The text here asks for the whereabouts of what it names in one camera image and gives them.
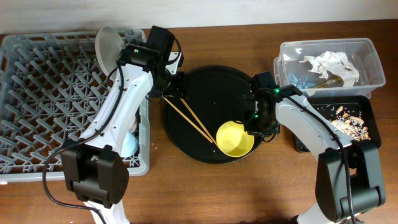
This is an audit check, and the blue cup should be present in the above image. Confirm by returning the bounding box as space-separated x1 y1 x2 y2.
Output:
120 131 139 158

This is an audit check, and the black rectangular tray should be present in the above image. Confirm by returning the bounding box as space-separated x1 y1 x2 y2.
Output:
308 96 381 147

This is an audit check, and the clear plastic bin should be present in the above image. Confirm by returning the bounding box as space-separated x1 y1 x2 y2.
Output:
274 38 386 98

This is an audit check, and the crumpled white paper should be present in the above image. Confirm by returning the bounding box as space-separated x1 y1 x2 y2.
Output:
300 51 359 87

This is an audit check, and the grey dishwasher rack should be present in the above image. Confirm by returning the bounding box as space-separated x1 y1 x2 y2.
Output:
0 29 152 184

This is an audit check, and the round black tray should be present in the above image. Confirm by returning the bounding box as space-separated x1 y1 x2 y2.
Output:
163 65 255 164

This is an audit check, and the food scraps pile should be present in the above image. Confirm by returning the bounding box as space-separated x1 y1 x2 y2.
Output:
330 106 371 141

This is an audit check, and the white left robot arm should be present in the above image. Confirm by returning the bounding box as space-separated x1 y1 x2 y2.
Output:
60 26 183 223

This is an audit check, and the wooden chopstick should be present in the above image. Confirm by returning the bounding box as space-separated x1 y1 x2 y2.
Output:
163 97 213 143
181 99 217 146

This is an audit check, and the yellow bowl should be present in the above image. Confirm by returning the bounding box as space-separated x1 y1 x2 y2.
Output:
216 121 254 157

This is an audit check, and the blue plastic wrapper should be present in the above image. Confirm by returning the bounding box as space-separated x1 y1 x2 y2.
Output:
287 73 316 90

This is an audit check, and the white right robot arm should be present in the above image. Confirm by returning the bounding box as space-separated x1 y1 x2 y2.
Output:
244 72 386 223

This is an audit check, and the pale green plate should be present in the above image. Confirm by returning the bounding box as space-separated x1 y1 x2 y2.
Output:
95 26 125 76

